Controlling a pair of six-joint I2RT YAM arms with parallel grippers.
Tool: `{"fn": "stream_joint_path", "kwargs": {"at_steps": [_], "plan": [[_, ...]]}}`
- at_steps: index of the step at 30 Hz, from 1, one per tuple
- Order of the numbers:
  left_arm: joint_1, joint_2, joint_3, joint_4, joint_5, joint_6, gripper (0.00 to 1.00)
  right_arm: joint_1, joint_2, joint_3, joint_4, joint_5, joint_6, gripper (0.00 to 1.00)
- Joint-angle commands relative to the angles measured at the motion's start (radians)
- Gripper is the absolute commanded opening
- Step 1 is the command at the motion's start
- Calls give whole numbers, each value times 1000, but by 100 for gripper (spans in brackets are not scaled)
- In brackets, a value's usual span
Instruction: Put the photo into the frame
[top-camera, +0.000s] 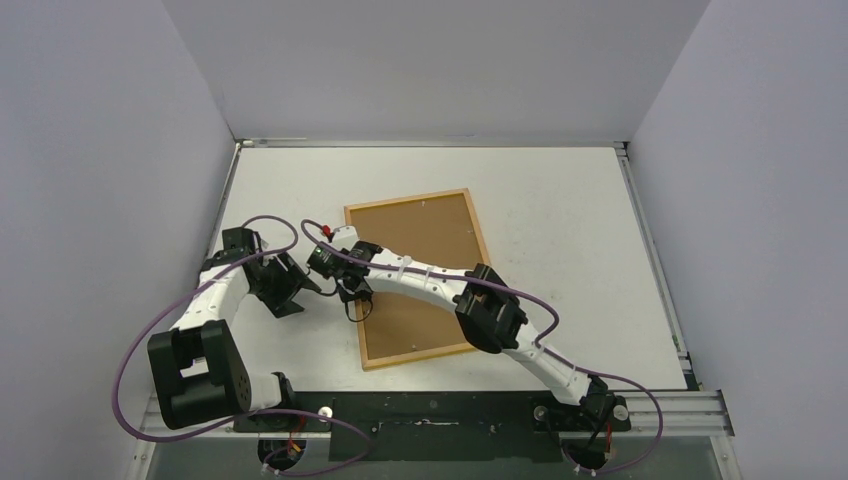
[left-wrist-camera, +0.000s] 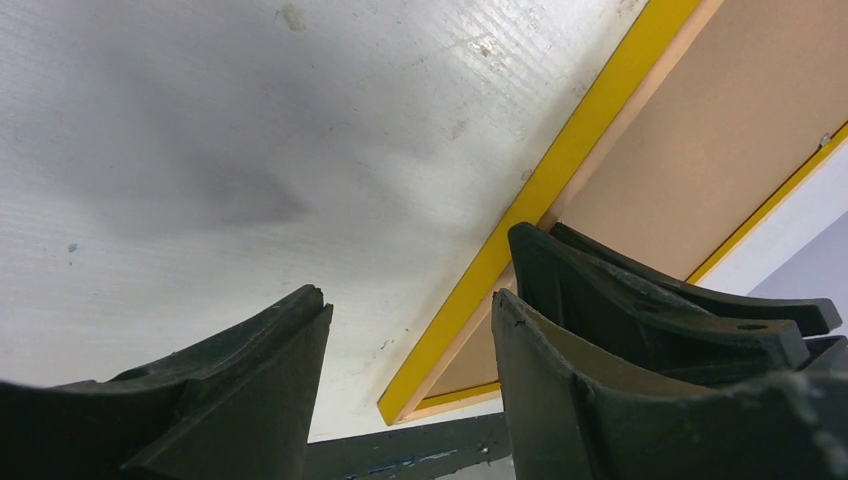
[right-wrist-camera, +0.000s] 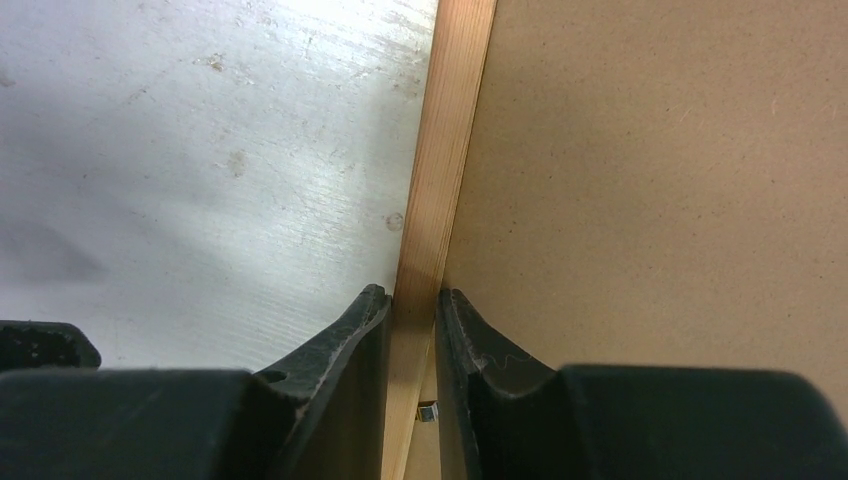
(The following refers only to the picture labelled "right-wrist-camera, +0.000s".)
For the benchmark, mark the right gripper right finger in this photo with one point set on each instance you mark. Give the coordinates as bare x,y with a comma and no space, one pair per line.
506,415

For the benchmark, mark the yellow picture frame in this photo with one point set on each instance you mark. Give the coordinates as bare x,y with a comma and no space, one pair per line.
458,53

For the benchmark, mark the brown backing board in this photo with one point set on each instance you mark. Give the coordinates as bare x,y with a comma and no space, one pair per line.
661,183

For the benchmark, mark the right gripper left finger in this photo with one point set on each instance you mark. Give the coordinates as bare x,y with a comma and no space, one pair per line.
317,413

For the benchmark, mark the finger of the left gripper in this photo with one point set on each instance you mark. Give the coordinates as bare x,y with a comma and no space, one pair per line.
32,344

